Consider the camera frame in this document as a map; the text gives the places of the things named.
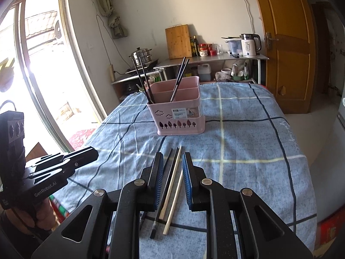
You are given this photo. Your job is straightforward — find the water filter pitcher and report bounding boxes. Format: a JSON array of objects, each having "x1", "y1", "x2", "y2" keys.
[{"x1": 225, "y1": 38, "x2": 242, "y2": 55}]

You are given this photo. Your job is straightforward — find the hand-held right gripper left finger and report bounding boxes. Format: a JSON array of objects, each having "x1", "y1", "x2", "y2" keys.
[{"x1": 31, "y1": 152, "x2": 164, "y2": 259}]

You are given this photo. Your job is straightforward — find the tied beige curtain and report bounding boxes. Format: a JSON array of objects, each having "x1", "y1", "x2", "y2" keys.
[{"x1": 93, "y1": 0, "x2": 128, "y2": 39}]

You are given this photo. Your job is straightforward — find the brown wooden board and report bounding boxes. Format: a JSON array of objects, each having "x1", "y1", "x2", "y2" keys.
[{"x1": 25, "y1": 142, "x2": 44, "y2": 165}]

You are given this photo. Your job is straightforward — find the white window frame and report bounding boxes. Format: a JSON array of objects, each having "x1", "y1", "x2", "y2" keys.
[{"x1": 0, "y1": 0, "x2": 108, "y2": 154}]

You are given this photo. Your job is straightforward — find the plastic bags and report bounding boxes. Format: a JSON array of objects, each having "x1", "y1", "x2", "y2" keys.
[{"x1": 231, "y1": 62, "x2": 250, "y2": 81}]

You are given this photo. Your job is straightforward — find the grey chopstick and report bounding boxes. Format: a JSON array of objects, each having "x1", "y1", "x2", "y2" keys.
[{"x1": 136, "y1": 84, "x2": 149, "y2": 99}]

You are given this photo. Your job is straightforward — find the red patterned rug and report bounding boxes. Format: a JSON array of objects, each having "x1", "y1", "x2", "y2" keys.
[{"x1": 67, "y1": 128, "x2": 97, "y2": 152}]

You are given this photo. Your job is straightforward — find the light-coloured chopstick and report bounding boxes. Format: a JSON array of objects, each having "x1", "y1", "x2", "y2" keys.
[
  {"x1": 163, "y1": 171, "x2": 186, "y2": 235},
  {"x1": 159, "y1": 146, "x2": 182, "y2": 221}
]

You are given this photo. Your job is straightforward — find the white electric kettle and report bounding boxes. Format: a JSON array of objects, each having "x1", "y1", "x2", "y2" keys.
[{"x1": 241, "y1": 33, "x2": 262, "y2": 58}]

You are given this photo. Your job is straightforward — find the wooden door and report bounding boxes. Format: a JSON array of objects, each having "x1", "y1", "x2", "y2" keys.
[{"x1": 249, "y1": 0, "x2": 317, "y2": 114}]

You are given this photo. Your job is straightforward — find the person's left hand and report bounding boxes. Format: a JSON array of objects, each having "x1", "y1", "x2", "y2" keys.
[{"x1": 0, "y1": 196, "x2": 58, "y2": 239}]

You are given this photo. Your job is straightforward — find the silver refrigerator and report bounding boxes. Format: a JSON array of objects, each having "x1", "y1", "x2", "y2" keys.
[{"x1": 310, "y1": 81, "x2": 345, "y2": 222}]

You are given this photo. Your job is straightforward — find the low metal stand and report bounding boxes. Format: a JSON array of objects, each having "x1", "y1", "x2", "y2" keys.
[{"x1": 111, "y1": 70, "x2": 163, "y2": 103}]

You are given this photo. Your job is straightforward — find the steel steamer pot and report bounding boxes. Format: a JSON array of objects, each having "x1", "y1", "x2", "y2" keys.
[{"x1": 131, "y1": 47, "x2": 154, "y2": 65}]

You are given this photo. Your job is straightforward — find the black cable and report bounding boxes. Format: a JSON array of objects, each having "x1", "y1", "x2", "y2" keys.
[{"x1": 0, "y1": 100, "x2": 18, "y2": 113}]

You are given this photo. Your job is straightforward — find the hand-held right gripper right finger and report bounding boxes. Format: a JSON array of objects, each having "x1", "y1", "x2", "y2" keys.
[{"x1": 181, "y1": 152, "x2": 314, "y2": 259}]

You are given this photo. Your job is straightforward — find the metal kitchen table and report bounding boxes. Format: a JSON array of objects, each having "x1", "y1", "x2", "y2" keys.
[{"x1": 153, "y1": 53, "x2": 270, "y2": 85}]

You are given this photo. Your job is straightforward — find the wooden cutting board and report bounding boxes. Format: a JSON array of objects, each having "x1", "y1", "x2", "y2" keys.
[{"x1": 165, "y1": 25, "x2": 190, "y2": 60}]

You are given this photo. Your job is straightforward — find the black cooktop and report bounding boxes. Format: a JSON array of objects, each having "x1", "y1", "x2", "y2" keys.
[{"x1": 126, "y1": 59, "x2": 159, "y2": 74}]

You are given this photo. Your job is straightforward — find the white wall cable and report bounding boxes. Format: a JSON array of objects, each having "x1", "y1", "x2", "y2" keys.
[{"x1": 237, "y1": 0, "x2": 256, "y2": 34}]

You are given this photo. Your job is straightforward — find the pink utensil basket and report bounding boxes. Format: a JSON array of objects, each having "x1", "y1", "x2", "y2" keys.
[{"x1": 146, "y1": 76, "x2": 205, "y2": 136}]

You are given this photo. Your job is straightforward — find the white plastic jug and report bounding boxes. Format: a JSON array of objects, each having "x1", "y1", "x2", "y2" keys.
[{"x1": 198, "y1": 63, "x2": 211, "y2": 81}]

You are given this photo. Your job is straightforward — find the white bowl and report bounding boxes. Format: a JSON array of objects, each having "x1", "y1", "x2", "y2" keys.
[{"x1": 215, "y1": 69, "x2": 232, "y2": 81}]

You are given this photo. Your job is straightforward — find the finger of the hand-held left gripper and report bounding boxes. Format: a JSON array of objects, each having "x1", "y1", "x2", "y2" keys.
[
  {"x1": 25, "y1": 150, "x2": 99, "y2": 180},
  {"x1": 38, "y1": 146, "x2": 95, "y2": 165}
]

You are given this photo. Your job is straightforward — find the outdoor fan unit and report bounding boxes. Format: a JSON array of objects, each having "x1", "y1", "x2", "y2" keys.
[{"x1": 52, "y1": 22, "x2": 64, "y2": 39}]

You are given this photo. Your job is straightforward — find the metal door handle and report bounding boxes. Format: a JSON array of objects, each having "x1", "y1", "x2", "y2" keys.
[{"x1": 265, "y1": 32, "x2": 279, "y2": 50}]

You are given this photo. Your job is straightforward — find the blue plaid tablecloth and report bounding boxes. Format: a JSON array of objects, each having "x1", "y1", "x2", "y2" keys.
[{"x1": 52, "y1": 82, "x2": 317, "y2": 253}]

